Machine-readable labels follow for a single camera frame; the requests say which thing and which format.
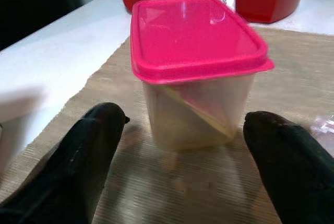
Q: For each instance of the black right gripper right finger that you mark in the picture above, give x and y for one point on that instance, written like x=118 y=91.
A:
x=297 y=171

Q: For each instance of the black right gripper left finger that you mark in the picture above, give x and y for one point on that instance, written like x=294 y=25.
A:
x=68 y=171

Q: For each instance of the beige woven table mat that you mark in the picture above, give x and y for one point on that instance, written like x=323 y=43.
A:
x=182 y=187

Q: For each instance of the pink lid plastic container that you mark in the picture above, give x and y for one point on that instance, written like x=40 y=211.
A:
x=198 y=38

